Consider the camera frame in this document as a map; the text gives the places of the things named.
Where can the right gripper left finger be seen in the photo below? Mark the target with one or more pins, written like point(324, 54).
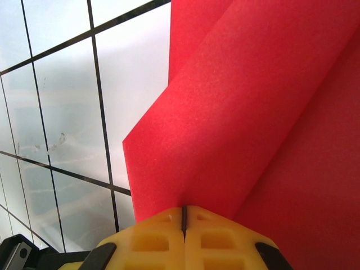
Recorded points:
point(168, 225)

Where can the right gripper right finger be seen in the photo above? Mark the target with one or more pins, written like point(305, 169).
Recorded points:
point(197, 227)

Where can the white grid table mat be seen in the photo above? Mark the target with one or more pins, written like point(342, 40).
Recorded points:
point(70, 84)

